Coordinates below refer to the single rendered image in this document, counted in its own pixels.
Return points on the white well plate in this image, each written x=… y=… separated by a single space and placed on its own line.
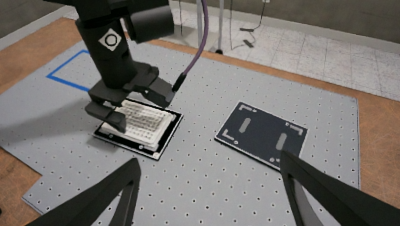
x=138 y=116

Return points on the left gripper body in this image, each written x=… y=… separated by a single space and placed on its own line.
x=118 y=79

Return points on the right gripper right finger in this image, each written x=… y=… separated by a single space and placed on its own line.
x=348 y=205

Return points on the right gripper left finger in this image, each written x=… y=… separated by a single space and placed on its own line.
x=85 y=208

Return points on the blue tape outline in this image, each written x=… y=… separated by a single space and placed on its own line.
x=64 y=81

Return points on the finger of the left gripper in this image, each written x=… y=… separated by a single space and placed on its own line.
x=115 y=117
x=144 y=94

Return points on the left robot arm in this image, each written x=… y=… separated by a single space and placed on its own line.
x=103 y=34

